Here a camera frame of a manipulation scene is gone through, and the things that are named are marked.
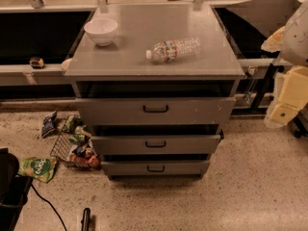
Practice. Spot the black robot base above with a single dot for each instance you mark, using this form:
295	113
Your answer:
13	190

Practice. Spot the red snack pack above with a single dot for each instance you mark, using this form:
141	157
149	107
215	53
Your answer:
91	162

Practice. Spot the clear plastic water bottle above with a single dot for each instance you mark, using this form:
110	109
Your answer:
171	50

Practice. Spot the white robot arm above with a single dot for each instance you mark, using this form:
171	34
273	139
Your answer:
291	40

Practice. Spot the black table top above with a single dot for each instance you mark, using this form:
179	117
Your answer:
266	16

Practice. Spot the black bar on floor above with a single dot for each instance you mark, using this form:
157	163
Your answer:
85	220

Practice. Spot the yellow tape measure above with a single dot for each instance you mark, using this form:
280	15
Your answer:
36	62

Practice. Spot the blue snack bag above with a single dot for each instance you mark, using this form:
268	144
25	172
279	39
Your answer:
48	125

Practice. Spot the green snack bag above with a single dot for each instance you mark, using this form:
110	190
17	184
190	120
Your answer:
38	168

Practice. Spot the white ceramic bowl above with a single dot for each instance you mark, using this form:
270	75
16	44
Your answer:
101	31

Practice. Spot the wire mesh basket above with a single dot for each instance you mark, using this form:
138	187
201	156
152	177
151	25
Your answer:
67	144

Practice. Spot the grey top drawer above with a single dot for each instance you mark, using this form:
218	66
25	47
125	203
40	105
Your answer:
154	111

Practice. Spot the grey bottom drawer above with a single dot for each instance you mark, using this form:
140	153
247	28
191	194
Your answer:
135	168

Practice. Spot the grey drawer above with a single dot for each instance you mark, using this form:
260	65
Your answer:
155	145
135	168
154	111

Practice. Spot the green chip bag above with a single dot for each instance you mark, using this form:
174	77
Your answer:
71	123

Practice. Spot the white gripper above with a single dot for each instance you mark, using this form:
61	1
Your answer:
296	45

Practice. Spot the grey middle drawer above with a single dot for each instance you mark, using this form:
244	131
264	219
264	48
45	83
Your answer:
155	145

